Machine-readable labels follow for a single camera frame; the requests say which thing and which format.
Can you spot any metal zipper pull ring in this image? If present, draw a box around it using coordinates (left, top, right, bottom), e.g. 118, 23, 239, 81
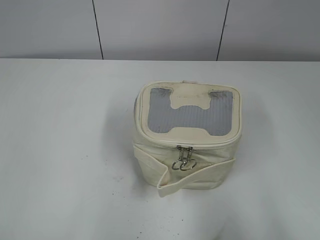
180, 146, 198, 172
171, 144, 186, 171

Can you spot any cream zippered bag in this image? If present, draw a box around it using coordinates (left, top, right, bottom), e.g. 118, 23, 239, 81
133, 82, 242, 197

